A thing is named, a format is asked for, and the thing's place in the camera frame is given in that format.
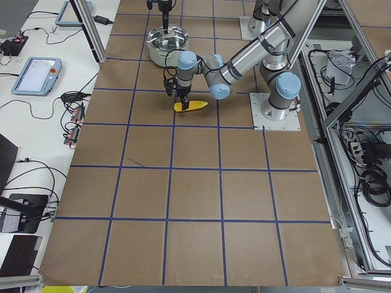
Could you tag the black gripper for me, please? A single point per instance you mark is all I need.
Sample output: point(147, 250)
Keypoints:
point(165, 7)
point(183, 91)

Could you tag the yellow corn cob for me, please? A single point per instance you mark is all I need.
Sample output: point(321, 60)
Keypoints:
point(193, 105)

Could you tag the glass pot lid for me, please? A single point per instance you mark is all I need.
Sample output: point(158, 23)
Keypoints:
point(176, 38)

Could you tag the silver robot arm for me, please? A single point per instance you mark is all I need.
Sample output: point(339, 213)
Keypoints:
point(260, 15)
point(291, 18)

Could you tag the pale green cooking pot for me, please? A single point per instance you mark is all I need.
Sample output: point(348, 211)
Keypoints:
point(164, 58)

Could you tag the black laptop power brick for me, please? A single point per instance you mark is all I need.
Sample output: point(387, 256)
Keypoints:
point(102, 20)

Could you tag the far blue teach pendant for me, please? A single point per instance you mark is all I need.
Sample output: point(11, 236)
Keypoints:
point(67, 16)

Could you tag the blue teach pendant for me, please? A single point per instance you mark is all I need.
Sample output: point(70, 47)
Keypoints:
point(38, 76)
point(67, 16)

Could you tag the near blue teach pendant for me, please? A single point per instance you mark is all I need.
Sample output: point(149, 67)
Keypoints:
point(38, 76)

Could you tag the aluminium frame post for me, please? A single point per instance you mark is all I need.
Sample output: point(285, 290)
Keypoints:
point(89, 28)

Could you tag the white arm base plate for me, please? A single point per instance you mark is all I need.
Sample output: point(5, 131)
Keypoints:
point(267, 118)
point(250, 27)

